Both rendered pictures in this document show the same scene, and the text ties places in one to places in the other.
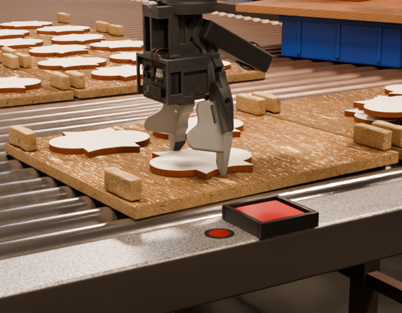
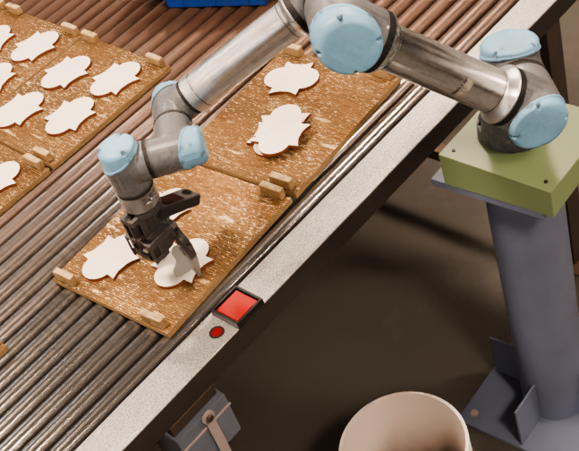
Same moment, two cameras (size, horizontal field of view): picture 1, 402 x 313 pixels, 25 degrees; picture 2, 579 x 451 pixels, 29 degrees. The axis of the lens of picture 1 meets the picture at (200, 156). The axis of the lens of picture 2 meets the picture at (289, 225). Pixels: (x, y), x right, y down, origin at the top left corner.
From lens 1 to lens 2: 1.40 m
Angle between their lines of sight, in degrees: 28
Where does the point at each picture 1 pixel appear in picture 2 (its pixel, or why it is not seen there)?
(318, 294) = not seen: hidden behind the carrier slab
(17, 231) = (114, 372)
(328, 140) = (246, 194)
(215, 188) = (201, 293)
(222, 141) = (192, 263)
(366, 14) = not seen: outside the picture
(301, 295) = not seen: hidden behind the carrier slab
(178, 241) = (199, 349)
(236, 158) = (201, 254)
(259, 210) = (231, 307)
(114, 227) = (162, 349)
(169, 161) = (165, 275)
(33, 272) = (143, 408)
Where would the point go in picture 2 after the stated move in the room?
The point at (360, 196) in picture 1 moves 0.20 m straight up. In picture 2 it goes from (279, 256) to (251, 186)
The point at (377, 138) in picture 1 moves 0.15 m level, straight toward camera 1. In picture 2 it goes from (276, 194) to (282, 242)
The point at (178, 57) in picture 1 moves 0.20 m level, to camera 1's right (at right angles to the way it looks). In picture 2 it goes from (151, 237) to (247, 198)
